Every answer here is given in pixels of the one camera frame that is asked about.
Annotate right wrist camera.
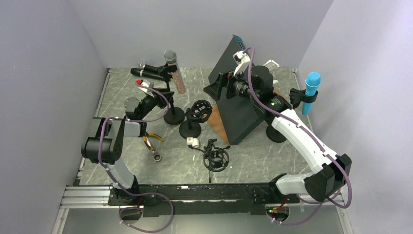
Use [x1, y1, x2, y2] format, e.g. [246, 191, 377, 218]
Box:
[233, 51, 250, 76]

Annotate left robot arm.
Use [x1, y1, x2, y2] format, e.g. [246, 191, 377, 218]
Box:
[81, 88, 174, 205]

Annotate silver ratchet wrench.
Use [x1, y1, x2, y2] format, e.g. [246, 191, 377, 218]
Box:
[143, 137, 162, 162]

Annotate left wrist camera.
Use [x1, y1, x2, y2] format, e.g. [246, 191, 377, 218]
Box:
[135, 79, 154, 95]

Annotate white plastic bracket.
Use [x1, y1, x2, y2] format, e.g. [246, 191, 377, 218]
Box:
[264, 59, 280, 71]

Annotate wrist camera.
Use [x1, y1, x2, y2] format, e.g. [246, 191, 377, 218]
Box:
[233, 51, 250, 76]
[135, 79, 154, 95]

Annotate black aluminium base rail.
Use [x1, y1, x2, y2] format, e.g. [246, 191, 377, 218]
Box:
[59, 182, 343, 217]

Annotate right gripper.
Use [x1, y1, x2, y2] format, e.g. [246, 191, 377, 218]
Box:
[204, 65, 260, 103]

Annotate blue mic clip stand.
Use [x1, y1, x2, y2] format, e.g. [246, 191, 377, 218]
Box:
[266, 88, 319, 144]

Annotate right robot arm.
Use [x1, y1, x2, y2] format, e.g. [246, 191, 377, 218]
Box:
[204, 66, 352, 202]

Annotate black foam-head microphone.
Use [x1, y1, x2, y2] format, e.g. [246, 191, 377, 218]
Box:
[130, 68, 164, 80]

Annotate round base shock mount stand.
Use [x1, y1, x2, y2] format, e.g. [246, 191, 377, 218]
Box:
[179, 100, 212, 138]

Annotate round base clip stand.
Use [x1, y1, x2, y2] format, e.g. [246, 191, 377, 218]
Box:
[156, 63, 185, 125]

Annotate blue microphone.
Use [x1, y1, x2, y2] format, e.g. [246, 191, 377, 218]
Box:
[302, 72, 321, 116]

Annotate brown wooden board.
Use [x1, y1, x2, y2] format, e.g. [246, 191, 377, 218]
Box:
[207, 100, 274, 144]

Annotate tripod shock mount stand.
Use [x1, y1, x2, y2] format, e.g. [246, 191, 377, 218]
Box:
[190, 138, 231, 183]

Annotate black silver-mesh microphone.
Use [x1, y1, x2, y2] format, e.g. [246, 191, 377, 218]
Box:
[138, 62, 164, 74]

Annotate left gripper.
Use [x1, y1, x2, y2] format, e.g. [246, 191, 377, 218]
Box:
[139, 88, 175, 119]

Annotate yellow handled pliers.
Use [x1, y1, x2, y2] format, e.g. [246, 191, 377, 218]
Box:
[142, 132, 164, 150]

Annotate white pvc elbow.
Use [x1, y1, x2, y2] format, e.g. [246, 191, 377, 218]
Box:
[187, 137, 200, 149]

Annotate black network switch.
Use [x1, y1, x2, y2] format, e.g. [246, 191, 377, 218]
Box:
[208, 35, 263, 145]

